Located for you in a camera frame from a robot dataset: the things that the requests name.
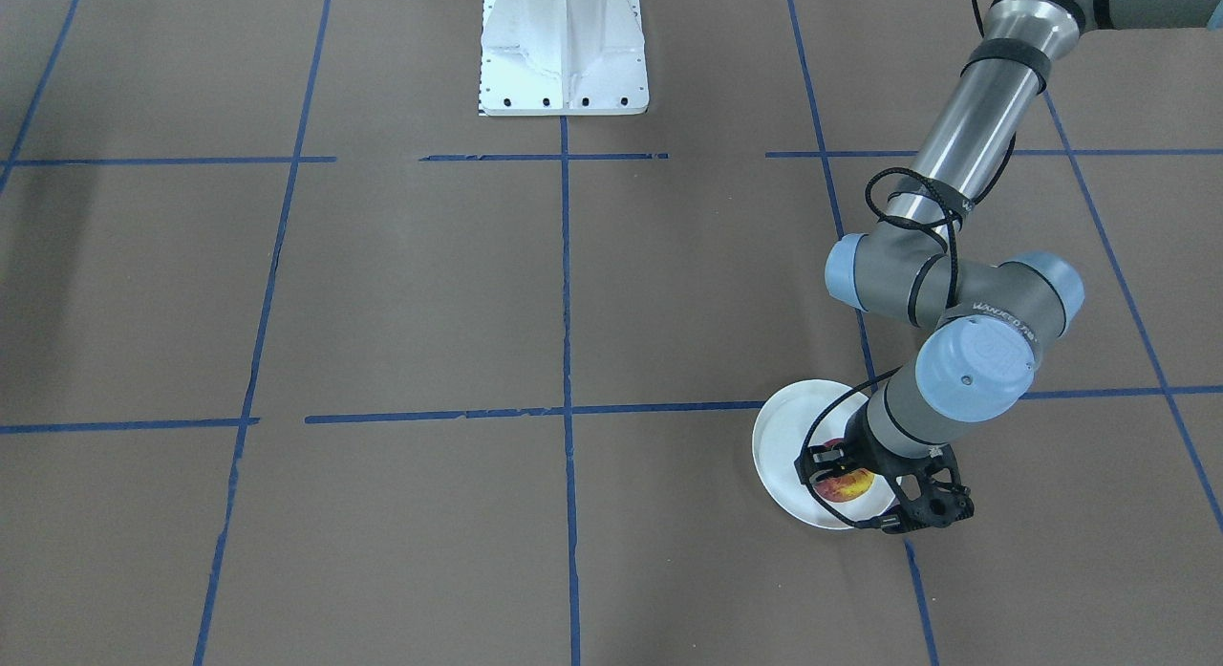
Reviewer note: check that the red yellow apple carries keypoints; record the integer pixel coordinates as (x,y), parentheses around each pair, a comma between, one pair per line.
(845,488)

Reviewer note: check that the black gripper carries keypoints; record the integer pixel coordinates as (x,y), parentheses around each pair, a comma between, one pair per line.
(857,453)

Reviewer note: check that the silver grey UR robot arm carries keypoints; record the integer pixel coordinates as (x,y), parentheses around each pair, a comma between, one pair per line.
(989,325)

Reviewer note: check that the white plate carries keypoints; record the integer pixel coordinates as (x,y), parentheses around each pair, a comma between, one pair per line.
(780,431)

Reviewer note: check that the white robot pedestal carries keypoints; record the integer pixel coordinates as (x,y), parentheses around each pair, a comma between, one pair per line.
(563,57)

